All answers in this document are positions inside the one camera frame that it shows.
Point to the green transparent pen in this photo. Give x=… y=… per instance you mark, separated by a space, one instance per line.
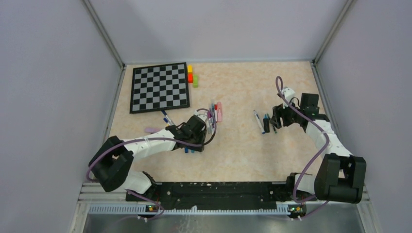
x=272 y=125

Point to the orange toy block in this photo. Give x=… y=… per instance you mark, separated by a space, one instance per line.
x=190 y=77

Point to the pink marker on left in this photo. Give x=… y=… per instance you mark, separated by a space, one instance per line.
x=151 y=130

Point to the green toy block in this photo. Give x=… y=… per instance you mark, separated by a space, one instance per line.
x=195 y=81

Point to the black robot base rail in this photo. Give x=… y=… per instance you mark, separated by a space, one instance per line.
x=220 y=195

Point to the black and grey chessboard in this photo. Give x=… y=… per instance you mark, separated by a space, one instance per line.
x=159 y=87

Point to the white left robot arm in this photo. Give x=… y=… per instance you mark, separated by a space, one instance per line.
x=111 y=165

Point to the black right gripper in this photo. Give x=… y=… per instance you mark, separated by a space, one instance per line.
x=279 y=112

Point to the black blue highlighter marker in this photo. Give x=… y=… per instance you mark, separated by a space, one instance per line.
x=266 y=124

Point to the grey slotted cable duct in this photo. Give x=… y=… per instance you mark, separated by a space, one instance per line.
x=143 y=209

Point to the red capped white pen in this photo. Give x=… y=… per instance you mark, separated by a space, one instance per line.
x=215 y=112

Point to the dark blue pen near board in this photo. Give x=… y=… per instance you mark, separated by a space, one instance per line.
x=169 y=121

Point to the blue capped pen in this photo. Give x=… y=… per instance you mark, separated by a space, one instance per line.
x=212 y=110

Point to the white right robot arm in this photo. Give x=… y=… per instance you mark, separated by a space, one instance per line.
x=334 y=173

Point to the purple white pen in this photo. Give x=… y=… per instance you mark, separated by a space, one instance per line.
x=210 y=123

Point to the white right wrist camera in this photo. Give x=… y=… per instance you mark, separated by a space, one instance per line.
x=288 y=95

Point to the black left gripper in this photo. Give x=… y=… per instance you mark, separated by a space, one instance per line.
x=199 y=148

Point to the pink highlighter marker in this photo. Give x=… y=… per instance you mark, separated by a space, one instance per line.
x=219 y=112

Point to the white pen blue cap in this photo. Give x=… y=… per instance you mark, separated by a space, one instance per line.
x=259 y=122

